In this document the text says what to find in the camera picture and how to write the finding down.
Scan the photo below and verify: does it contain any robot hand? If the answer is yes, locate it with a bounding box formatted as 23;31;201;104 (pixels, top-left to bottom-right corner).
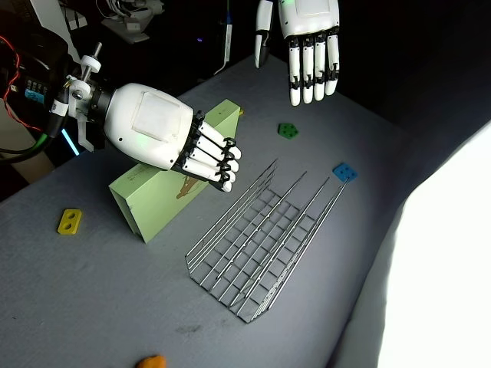
255;0;341;107
103;82;242;192

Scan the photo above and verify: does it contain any pale green book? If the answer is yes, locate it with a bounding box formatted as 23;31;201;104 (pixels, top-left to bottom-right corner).
108;98;242;245

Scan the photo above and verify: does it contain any white flat strip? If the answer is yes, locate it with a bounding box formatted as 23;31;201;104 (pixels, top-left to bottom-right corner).
213;21;233;76

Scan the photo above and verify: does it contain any white equipment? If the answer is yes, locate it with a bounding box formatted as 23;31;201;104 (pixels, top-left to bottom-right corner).
100;0;166;44

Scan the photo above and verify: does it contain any green block with holes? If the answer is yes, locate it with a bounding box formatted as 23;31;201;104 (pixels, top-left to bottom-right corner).
277;122;301;141

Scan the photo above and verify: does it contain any yellow block with holes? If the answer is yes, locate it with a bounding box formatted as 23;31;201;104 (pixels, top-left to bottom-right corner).
57;209;83;235

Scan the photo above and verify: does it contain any blue four-hole block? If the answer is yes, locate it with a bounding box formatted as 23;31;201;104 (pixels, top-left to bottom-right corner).
331;163;359;183

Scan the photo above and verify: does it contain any grey table cloth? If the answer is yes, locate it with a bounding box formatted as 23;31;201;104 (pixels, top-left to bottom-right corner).
0;53;491;368

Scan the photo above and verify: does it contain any orange toy chicken wing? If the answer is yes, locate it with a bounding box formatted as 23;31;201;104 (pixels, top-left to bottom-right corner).
136;354;168;368

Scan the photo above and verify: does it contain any black and green cable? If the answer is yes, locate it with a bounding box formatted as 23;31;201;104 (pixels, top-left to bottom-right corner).
0;110;70;162

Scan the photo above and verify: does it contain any red cable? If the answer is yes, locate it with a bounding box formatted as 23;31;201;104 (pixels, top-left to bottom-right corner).
0;34;43;133

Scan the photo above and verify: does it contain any white wire file rack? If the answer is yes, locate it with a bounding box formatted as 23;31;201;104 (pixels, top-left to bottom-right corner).
185;159;350;325

